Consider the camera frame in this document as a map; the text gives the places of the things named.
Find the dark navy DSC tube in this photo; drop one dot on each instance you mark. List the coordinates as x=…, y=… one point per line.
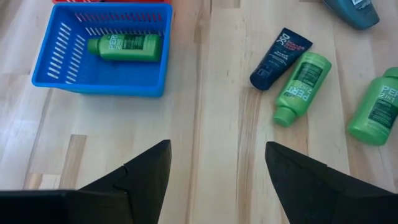
x=280, y=57

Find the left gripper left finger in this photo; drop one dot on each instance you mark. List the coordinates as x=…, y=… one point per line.
x=140, y=193

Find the green Pert shampoo bottle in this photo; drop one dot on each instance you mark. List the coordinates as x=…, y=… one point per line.
x=377, y=109
x=130, y=47
x=300, y=87

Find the blue plastic basket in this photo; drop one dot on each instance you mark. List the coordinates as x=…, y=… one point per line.
x=102, y=77

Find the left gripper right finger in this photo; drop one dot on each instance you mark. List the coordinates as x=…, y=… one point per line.
x=317, y=196

